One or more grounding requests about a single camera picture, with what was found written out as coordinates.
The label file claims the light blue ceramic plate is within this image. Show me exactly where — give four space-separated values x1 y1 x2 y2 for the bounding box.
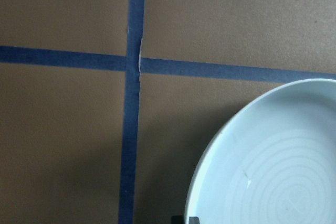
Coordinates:
185 78 336 224

